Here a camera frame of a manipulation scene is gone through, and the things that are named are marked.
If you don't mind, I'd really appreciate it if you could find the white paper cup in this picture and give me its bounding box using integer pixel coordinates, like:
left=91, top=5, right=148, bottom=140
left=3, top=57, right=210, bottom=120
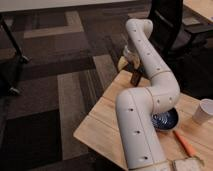
left=192, top=99, right=213, bottom=125

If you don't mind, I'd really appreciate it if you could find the light wooden table corner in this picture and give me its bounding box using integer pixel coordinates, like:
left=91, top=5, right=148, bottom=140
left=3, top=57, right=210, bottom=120
left=183, top=0, right=213, bottom=23

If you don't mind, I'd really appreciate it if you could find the slice of bread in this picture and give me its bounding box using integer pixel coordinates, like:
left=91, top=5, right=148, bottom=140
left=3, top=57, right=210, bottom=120
left=172, top=157, right=205, bottom=171

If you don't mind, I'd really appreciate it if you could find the black chair base left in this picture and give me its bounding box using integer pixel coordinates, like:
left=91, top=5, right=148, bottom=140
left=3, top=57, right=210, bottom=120
left=0, top=13, right=29, bottom=95

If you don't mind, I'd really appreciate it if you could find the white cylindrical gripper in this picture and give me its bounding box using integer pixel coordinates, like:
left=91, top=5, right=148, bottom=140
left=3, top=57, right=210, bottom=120
left=117, top=45, right=140, bottom=71

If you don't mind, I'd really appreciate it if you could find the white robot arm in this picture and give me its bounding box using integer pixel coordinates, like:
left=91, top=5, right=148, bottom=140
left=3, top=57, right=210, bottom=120
left=116, top=19, right=180, bottom=171

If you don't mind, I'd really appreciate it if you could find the orange carrot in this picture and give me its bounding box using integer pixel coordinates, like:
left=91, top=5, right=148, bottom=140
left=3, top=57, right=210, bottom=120
left=174, top=131, right=196, bottom=157

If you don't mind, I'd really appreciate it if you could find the blue patterned bowl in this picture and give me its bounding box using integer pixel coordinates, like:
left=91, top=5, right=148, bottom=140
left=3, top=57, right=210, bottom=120
left=151, top=108, right=179, bottom=131

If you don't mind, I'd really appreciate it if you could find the black office chair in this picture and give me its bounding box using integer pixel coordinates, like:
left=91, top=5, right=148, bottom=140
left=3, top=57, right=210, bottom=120
left=148, top=0, right=213, bottom=58

